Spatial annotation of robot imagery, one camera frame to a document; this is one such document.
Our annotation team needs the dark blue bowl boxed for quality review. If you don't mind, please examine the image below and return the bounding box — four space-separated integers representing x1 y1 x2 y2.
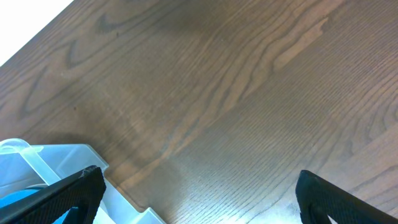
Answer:
1 187 69 224

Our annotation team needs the clear plastic storage container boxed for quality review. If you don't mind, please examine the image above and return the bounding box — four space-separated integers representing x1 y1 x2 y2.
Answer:
1 138 164 224

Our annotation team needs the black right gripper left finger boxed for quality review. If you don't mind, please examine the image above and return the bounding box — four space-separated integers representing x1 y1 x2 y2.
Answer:
1 166 106 223

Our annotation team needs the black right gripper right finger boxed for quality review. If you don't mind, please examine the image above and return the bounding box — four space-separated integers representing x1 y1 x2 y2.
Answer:
295 170 397 224

